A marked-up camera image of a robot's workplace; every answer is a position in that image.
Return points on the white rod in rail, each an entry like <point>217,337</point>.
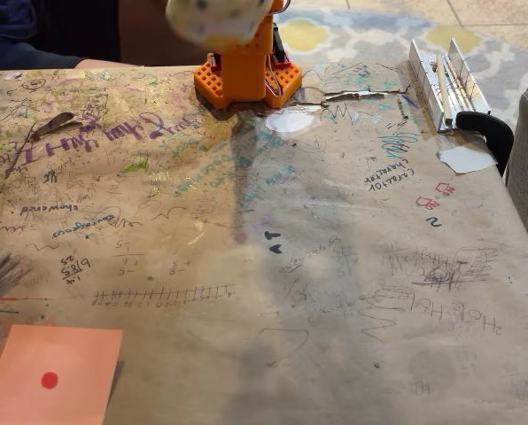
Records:
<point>443,90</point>

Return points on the white orange-spotted plush toy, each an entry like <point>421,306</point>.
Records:
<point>211,20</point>

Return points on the person in dark blue clothing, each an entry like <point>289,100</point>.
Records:
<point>25,31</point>

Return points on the black clamp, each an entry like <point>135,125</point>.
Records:
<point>499,133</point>

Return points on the grey yellow patterned rug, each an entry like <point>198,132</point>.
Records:
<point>370,35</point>

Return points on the scribbled brown paper table cover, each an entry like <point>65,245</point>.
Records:
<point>290,265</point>

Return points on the pink paper sheet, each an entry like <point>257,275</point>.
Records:
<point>69,376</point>

